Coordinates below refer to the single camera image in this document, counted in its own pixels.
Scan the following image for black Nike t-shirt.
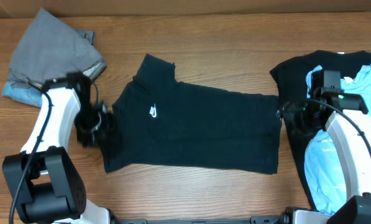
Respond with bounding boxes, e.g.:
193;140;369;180
101;54;282;174

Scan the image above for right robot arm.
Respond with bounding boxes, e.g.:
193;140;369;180
279;70;371;224

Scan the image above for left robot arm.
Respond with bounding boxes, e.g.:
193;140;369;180
2;72;119;224

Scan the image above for plain black t-shirt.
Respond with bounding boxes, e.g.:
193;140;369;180
270;50;371;209

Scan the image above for light blue t-shirt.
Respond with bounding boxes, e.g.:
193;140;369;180
304;64;371;215

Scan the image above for light blue folded jeans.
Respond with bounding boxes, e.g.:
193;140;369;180
2;82;42;107

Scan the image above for grey folded shorts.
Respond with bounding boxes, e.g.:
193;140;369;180
7;8;106;88

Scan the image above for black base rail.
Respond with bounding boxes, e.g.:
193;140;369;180
107;207;329;224

